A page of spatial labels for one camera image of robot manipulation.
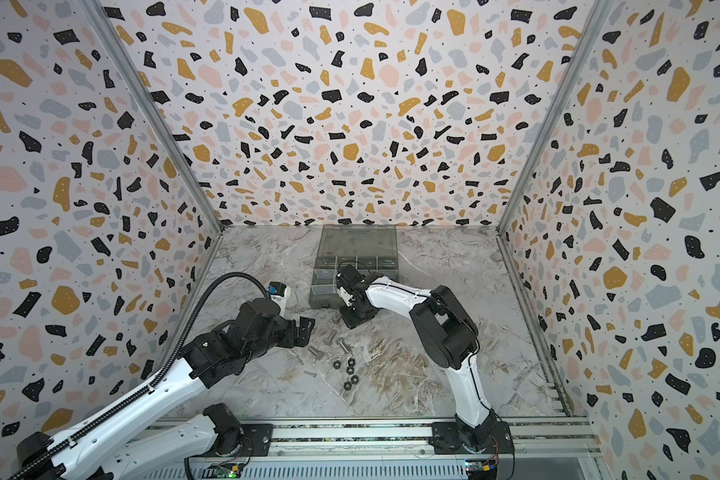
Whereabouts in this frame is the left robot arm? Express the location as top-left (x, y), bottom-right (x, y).
top-left (13, 298), bottom-right (315, 479)

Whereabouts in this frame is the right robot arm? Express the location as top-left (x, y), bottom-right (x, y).
top-left (335, 264), bottom-right (515, 456)

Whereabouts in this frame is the grey plastic organizer box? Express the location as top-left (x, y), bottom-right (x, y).
top-left (308, 225), bottom-right (399, 309)

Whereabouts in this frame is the silver hex bolt middle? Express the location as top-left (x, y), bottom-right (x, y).
top-left (325, 330), bottom-right (337, 346)

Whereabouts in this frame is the large silver hex bolt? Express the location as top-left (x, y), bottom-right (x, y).
top-left (307, 346), bottom-right (325, 360)

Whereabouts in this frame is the left circuit board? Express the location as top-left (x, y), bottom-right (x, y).
top-left (203, 463), bottom-right (244, 480)

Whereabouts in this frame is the circuit board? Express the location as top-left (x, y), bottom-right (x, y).
top-left (203, 463), bottom-right (244, 480)
top-left (465, 459), bottom-right (498, 480)

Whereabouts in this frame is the right circuit board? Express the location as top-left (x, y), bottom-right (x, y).
top-left (465, 459), bottom-right (498, 480)

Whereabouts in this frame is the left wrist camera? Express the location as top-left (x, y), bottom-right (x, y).
top-left (268, 281), bottom-right (292, 316)

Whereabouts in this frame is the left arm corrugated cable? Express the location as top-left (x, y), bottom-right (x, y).
top-left (5, 271), bottom-right (274, 480)

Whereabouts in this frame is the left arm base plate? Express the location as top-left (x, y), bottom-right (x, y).
top-left (198, 423), bottom-right (274, 461)

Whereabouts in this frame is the aluminium mounting rail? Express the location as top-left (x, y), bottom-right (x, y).
top-left (92, 416), bottom-right (607, 464)

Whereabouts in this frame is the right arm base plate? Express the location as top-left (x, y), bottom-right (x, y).
top-left (428, 420), bottom-right (514, 455)

